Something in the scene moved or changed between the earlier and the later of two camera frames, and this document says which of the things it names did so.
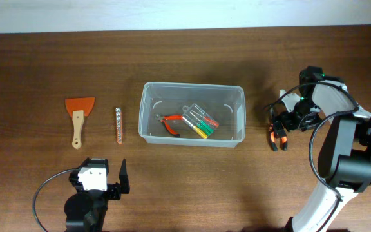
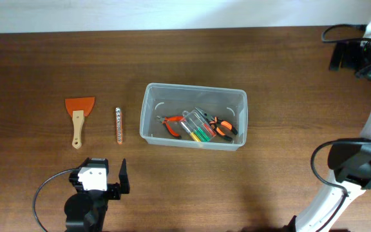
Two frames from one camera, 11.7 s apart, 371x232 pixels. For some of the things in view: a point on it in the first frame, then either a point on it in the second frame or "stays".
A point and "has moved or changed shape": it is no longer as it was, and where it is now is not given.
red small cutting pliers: (172, 116) stays
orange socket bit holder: (119, 125) stays
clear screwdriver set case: (199, 120) has moved or changed shape
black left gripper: (115, 189) stays
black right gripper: (290, 125) to (348, 49)
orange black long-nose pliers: (272, 135) to (214, 121)
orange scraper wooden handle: (78, 108) stays
